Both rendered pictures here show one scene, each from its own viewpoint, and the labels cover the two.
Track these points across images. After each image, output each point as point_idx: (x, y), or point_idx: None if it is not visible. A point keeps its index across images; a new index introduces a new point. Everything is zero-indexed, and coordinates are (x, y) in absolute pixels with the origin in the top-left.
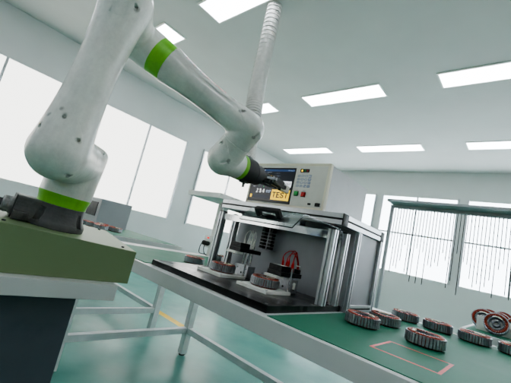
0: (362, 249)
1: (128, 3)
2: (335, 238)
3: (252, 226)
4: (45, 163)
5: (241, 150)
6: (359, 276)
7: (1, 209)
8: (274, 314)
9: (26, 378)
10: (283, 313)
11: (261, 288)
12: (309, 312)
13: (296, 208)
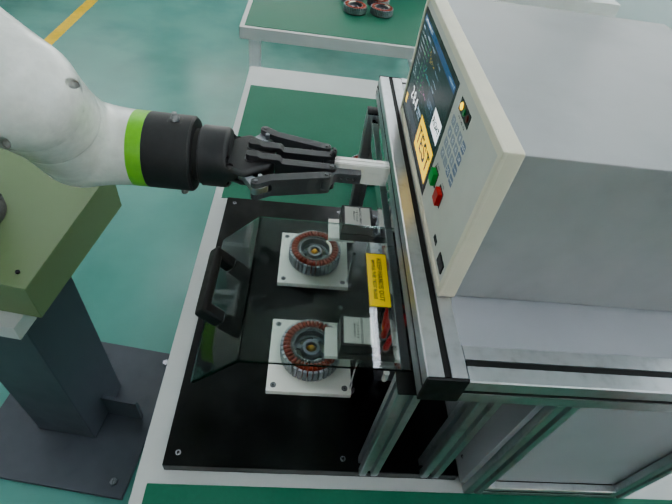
0: (594, 421)
1: None
2: (406, 406)
3: None
4: None
5: (39, 163)
6: (563, 455)
7: None
8: (182, 475)
9: (20, 354)
10: (216, 473)
11: (279, 370)
12: (313, 476)
13: (404, 235)
